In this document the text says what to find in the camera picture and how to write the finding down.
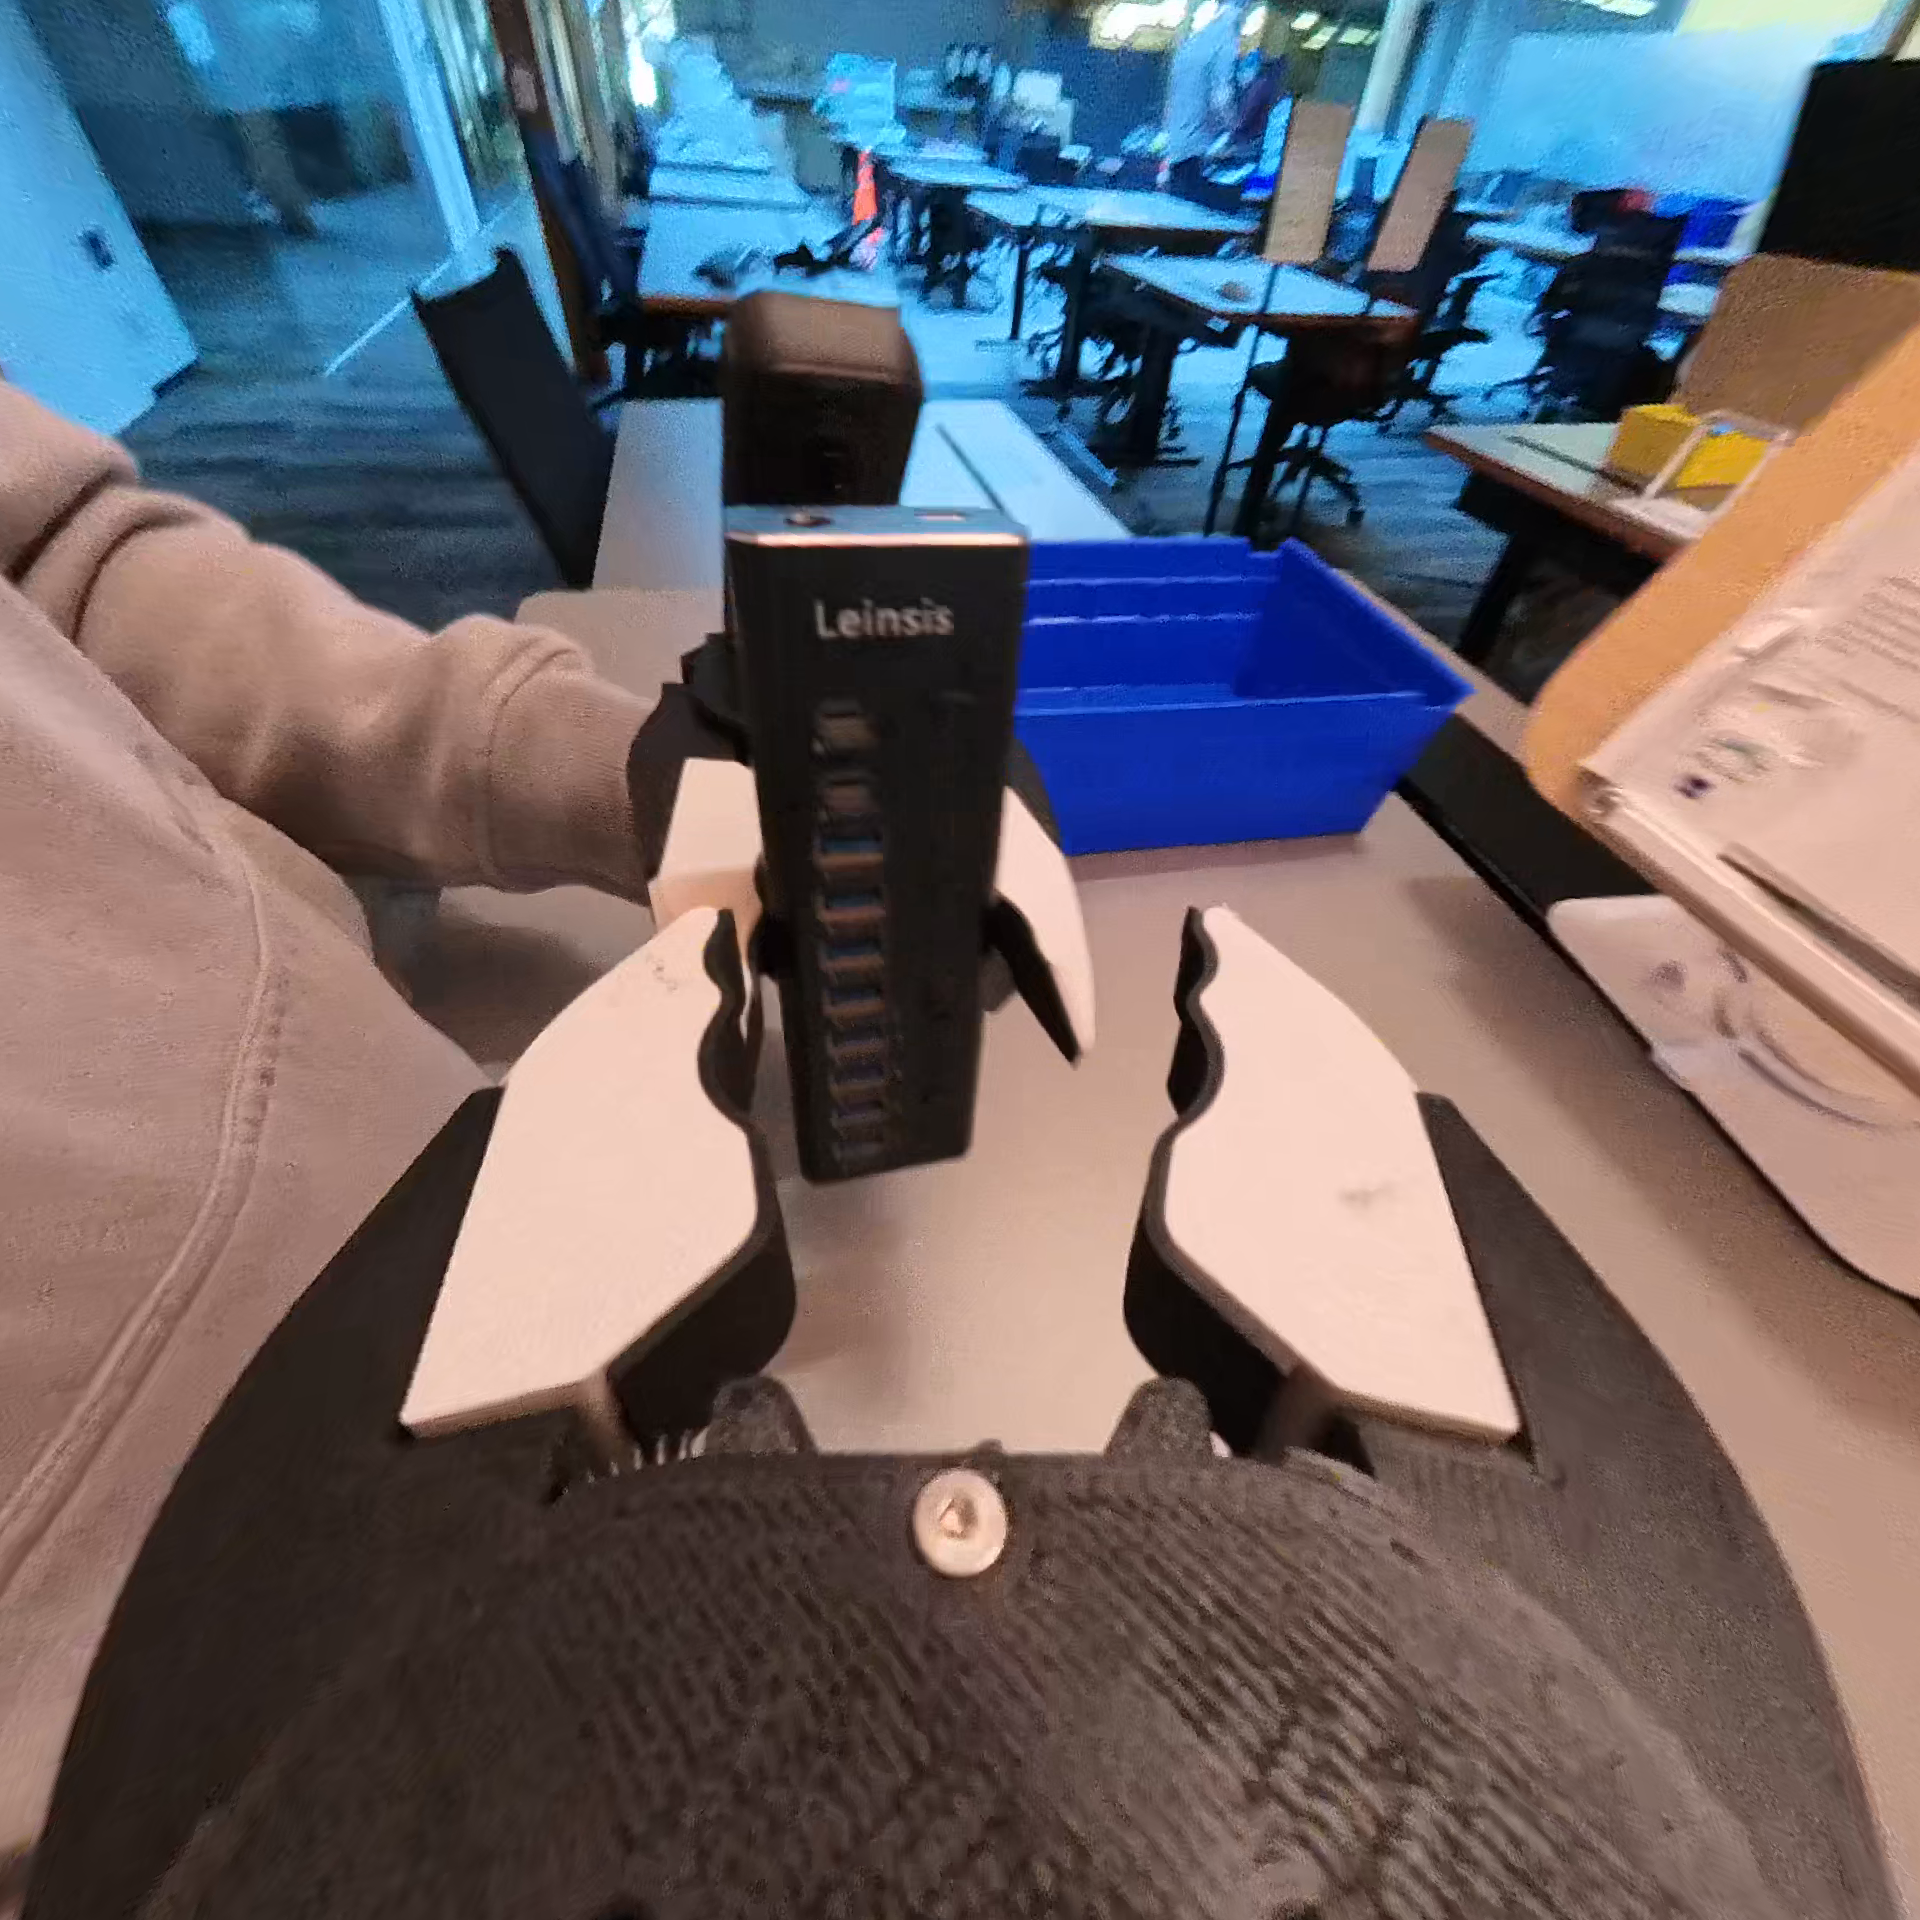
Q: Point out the wooden edged work table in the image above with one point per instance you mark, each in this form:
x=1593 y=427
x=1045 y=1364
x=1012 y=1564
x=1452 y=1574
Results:
x=1259 y=293

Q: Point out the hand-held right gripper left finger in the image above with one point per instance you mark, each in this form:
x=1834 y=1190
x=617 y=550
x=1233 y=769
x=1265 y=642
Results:
x=600 y=1185

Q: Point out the blue plastic bin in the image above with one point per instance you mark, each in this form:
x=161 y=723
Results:
x=1214 y=705

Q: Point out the large cardboard sheet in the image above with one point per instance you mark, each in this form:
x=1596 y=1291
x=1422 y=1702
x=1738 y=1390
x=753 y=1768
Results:
x=1724 y=600

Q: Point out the yellow plastic bin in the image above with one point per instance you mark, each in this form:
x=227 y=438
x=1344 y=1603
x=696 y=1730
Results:
x=1665 y=442

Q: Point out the black panel chair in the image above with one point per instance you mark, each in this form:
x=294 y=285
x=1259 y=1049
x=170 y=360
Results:
x=516 y=404

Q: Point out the cardboard divider panel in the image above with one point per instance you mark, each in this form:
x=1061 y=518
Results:
x=1422 y=194
x=1306 y=180

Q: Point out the black office chair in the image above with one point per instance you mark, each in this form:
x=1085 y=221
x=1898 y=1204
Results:
x=1611 y=306

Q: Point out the person's left forearm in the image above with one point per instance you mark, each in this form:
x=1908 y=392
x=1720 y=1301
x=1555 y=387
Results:
x=376 y=705

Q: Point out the stack of white papers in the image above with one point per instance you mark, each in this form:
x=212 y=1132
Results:
x=1798 y=749

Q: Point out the wooden desk with black legs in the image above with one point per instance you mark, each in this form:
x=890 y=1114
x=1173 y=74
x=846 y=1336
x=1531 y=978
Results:
x=1558 y=481

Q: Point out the white plastic base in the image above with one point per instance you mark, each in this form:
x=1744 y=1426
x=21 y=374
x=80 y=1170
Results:
x=1770 y=1080

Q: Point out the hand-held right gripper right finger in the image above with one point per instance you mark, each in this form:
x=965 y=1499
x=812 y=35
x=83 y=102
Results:
x=1318 y=1201

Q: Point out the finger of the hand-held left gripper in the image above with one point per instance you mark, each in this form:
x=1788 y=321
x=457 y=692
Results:
x=705 y=849
x=1058 y=915

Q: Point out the black multi-port usb hub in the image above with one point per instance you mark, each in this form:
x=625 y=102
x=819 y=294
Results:
x=884 y=901

